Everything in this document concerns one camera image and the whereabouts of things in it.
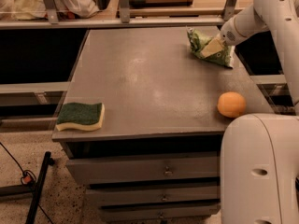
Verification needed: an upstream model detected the grey metal bracket left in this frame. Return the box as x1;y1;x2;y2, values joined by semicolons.
43;0;59;24

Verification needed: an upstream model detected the green and yellow sponge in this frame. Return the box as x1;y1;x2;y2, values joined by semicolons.
56;103;105;131

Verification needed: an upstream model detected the grey drawer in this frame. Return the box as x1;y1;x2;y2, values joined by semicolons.
99;202;220;222
66;152;219;185
86;183;220;206

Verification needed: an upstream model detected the top grey drawer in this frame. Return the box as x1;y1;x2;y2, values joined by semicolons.
66;152;219;185

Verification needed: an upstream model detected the green jalapeno chip bag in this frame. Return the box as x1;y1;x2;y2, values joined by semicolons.
187;28;233;68

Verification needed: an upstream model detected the black stand leg left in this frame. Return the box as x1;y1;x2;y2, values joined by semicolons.
0;151;55;224

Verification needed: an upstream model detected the bottom grey drawer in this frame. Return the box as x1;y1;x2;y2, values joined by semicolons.
99;202;220;222

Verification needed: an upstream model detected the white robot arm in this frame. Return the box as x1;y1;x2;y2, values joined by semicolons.
202;0;299;224

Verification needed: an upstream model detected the grey metal bracket middle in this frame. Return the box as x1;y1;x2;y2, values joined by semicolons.
119;0;130;23

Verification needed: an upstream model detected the grey metal bracket right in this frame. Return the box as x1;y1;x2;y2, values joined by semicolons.
221;0;237;21

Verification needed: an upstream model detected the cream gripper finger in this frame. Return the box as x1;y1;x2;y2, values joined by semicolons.
200;37;225;58

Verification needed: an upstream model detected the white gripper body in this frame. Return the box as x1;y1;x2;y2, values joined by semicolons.
220;15;248;46

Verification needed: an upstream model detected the middle grey drawer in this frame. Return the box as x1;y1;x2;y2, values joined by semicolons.
86;183;220;206

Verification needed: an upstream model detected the white cloth on shelf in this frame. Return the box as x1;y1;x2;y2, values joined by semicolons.
0;0;99;21

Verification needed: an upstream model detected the black cable with orange clip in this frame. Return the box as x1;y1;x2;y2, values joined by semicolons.
0;141;56;224

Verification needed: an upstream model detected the grey metal bracket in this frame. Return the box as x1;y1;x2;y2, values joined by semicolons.
221;0;237;21
43;0;59;24
119;0;130;23

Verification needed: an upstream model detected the orange fruit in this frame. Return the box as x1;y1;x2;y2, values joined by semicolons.
217;91;246;119

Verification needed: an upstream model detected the grey drawer cabinet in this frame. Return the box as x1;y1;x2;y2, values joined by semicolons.
52;27;270;221

